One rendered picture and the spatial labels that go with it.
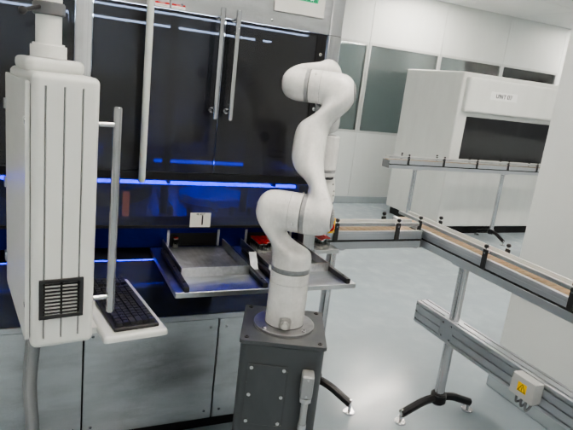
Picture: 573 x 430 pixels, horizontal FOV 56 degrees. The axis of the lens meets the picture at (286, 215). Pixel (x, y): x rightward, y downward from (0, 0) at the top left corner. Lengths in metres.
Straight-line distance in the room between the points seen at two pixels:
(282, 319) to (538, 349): 1.90
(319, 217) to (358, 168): 6.41
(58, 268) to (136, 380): 0.96
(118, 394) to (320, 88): 1.52
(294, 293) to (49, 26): 1.02
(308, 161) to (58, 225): 0.71
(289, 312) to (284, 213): 0.31
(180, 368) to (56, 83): 1.39
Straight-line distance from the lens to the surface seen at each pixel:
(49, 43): 1.72
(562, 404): 2.47
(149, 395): 2.50
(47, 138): 1.52
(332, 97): 1.63
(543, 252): 3.19
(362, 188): 8.06
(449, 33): 8.63
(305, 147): 1.60
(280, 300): 1.64
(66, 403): 2.45
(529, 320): 3.29
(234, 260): 2.19
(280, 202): 1.57
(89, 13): 2.07
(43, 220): 1.56
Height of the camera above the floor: 1.60
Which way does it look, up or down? 14 degrees down
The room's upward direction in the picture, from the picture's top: 7 degrees clockwise
